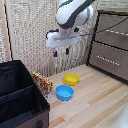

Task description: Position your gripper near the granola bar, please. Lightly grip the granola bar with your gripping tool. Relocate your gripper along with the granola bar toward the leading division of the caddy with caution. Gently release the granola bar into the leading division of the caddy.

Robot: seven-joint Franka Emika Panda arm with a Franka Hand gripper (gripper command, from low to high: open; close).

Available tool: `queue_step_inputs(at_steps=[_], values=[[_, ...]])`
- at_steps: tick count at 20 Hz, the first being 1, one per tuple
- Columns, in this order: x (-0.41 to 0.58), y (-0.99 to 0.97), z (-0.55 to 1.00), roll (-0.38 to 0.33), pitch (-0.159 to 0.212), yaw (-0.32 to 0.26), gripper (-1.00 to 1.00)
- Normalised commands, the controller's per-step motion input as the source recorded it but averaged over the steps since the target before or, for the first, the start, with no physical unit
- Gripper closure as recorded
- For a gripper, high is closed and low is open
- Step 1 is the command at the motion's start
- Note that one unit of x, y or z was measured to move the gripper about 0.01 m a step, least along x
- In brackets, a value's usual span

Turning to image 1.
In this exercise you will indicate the beige woven curtain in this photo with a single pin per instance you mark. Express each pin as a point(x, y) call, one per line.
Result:
point(30, 36)

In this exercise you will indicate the brown drawer cabinet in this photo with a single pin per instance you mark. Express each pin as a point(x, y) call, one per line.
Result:
point(111, 46)

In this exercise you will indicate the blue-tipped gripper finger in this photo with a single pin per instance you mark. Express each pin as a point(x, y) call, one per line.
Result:
point(67, 51)
point(55, 53)

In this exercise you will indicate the black fabric storage box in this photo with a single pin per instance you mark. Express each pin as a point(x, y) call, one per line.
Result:
point(20, 96)

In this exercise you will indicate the yellow bowl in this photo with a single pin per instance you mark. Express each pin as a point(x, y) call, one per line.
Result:
point(71, 79)

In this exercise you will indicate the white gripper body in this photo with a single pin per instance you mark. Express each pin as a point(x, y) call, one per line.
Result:
point(62, 38)

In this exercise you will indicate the blue bowl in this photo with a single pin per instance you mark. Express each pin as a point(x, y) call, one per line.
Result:
point(64, 92)

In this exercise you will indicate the orange granola bar box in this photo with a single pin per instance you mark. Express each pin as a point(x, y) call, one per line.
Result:
point(42, 83)

